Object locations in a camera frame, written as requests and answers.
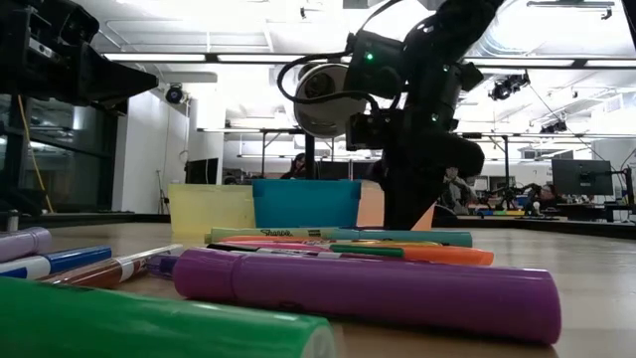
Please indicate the large black monitor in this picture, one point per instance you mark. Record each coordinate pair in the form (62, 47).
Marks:
(581, 176)

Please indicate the small metal cylinder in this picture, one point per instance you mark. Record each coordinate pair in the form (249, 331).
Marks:
(12, 221)

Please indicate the fat lavender highlighter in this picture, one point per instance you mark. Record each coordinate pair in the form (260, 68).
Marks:
(22, 243)

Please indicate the small black monitor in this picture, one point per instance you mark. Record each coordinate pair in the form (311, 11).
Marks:
(201, 171)

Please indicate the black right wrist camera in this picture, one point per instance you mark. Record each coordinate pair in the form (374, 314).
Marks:
(367, 131)

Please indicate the yellow plastic bin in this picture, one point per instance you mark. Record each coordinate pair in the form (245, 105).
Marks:
(208, 209)

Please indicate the fat teal highlighter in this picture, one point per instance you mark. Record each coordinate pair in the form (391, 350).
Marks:
(412, 237)

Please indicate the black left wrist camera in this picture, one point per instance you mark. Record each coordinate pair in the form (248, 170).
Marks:
(79, 22)

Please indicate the brown dry-erase marker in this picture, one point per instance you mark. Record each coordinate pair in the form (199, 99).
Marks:
(94, 272)

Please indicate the black background workstation frame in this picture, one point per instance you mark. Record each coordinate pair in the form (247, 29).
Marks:
(506, 159)
(238, 130)

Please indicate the round black ceiling camera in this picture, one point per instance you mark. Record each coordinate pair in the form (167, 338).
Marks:
(174, 94)

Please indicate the fat purple highlighter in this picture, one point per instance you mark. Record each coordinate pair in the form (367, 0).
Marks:
(372, 293)

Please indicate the pale yellow Sharpie highlighter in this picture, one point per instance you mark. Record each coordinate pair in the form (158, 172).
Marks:
(268, 233)

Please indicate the orange plastic bin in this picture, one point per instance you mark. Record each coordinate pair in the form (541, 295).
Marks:
(370, 206)

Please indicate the black partition panels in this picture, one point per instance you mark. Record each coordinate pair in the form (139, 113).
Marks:
(338, 171)

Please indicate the thin yellow pole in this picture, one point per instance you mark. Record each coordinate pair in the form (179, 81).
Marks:
(41, 174)

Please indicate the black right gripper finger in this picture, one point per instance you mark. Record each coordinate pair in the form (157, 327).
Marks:
(410, 204)

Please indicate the colourful block row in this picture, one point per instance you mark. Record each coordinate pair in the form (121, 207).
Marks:
(502, 213)

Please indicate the long ceiling light bar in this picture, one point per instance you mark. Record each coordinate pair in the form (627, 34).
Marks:
(154, 57)

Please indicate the person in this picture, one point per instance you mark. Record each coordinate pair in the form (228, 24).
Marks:
(459, 194)
(297, 166)
(550, 194)

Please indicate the teal plastic bin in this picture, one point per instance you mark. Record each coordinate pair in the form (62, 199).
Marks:
(303, 204)

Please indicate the green dry-erase marker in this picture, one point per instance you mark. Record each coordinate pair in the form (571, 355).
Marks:
(367, 251)

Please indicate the fat green highlighter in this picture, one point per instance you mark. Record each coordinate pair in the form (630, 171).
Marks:
(149, 323)

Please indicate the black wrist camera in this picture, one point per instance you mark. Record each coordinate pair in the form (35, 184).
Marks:
(79, 22)
(367, 131)

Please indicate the black aluminium table frame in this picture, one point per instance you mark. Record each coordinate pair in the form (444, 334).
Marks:
(89, 218)

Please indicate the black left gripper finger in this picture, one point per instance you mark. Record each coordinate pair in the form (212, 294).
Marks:
(119, 82)

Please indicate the blue dry-erase marker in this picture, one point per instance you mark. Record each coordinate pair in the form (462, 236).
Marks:
(74, 257)

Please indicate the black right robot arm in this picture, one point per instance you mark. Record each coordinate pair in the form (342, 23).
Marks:
(462, 25)

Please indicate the markers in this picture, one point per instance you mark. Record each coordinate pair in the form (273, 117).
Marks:
(228, 247)

